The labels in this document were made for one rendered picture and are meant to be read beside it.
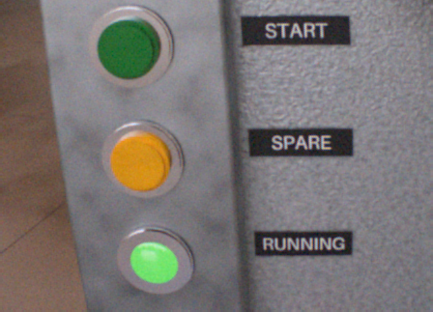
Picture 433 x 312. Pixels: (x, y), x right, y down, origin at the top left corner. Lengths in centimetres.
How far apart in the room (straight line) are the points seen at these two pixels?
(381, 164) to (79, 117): 13
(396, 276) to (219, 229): 9
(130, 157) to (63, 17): 7
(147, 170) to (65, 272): 263
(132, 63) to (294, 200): 10
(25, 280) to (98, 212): 260
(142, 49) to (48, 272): 268
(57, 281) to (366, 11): 264
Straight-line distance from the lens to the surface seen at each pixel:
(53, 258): 309
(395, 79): 36
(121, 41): 34
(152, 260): 38
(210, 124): 35
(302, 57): 36
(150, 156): 36
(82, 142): 37
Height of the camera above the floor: 152
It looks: 24 degrees down
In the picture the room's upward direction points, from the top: 4 degrees counter-clockwise
